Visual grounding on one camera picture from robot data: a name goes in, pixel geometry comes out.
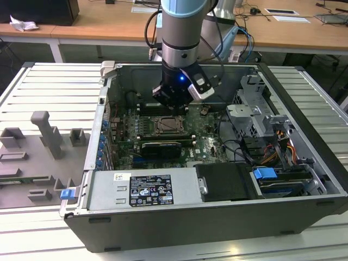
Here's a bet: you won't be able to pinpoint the black graphics card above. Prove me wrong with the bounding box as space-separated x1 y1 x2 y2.
140 140 182 160

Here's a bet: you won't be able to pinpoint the wooden desk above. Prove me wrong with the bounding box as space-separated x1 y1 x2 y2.
0 22 69 64
51 0 348 57

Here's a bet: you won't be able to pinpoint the black open PC case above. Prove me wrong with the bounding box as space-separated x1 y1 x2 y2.
59 60 348 252

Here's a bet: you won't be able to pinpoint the orange yellow red wires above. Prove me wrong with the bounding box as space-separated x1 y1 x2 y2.
261 129 297 165

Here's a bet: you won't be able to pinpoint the grey metal disk bay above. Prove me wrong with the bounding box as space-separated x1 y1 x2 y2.
225 74 294 140

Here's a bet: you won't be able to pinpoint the green motherboard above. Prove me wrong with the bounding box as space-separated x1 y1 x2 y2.
108 104 247 170

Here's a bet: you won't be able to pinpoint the blue case latch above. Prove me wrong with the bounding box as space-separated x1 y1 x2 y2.
60 188 75 201

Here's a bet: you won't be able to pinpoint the pale blue teach pendant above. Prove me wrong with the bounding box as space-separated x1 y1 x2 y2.
213 26 239 61

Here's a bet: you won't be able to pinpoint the black RAM slot row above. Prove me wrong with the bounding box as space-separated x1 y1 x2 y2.
138 102 189 115
139 134 196 145

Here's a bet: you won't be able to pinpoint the blue disk carrier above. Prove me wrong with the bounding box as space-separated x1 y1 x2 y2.
252 167 276 181

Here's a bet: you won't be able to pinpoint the black desk cable grommet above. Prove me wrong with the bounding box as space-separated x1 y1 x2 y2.
264 8 297 15

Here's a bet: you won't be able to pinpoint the black cable inside case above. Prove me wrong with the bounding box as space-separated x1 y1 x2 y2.
219 111 258 166

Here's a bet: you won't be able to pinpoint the grey power supply unit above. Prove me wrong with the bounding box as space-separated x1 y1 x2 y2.
87 166 204 212

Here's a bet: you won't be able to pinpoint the crumpled white paper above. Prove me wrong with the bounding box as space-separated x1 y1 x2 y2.
9 14 39 33

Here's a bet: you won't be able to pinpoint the blue cable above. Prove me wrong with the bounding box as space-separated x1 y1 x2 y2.
235 26 257 64

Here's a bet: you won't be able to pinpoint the grey parts rack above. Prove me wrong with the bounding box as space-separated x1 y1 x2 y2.
0 110 92 210

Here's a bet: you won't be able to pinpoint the grey case corner latch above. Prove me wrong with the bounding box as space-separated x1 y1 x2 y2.
100 60 121 80

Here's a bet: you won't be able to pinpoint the CPU socket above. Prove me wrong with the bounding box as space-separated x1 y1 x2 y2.
153 114 190 136

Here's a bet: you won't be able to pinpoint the black plastic shroud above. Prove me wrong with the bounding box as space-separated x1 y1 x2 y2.
194 163 258 202

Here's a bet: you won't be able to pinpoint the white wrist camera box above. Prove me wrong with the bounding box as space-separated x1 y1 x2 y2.
179 66 216 104

